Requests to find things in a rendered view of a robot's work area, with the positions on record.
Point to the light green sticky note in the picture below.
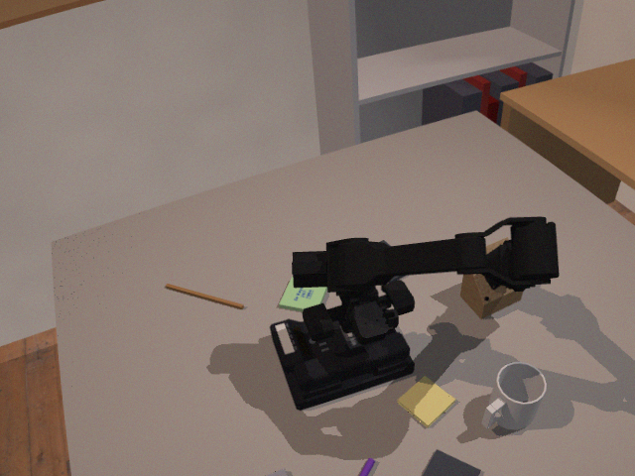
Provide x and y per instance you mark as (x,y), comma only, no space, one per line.
(300,298)

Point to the black desk phone casing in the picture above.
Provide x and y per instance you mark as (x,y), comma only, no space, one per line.
(294,345)

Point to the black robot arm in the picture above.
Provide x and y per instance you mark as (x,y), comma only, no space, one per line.
(350,266)

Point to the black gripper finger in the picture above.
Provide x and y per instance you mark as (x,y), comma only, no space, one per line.
(348,330)

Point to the grey phone keypad with white keys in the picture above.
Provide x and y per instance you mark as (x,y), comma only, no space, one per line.
(350,339)

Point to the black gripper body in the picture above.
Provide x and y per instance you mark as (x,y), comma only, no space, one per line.
(319,320)

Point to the grey mug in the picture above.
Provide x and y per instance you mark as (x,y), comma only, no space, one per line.
(521,383)

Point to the yellow sticky note pad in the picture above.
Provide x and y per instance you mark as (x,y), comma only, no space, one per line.
(426,401)

